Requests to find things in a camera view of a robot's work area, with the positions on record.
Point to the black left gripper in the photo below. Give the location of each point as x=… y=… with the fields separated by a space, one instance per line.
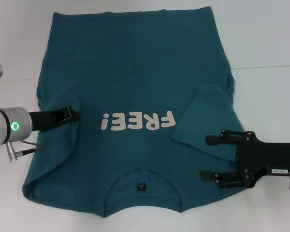
x=46 y=119

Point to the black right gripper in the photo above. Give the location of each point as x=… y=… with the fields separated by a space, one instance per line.
x=268 y=154

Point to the teal t-shirt with FREE print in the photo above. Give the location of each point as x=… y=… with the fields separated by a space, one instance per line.
x=135 y=72

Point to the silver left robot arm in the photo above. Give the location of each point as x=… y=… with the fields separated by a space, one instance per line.
x=9 y=125

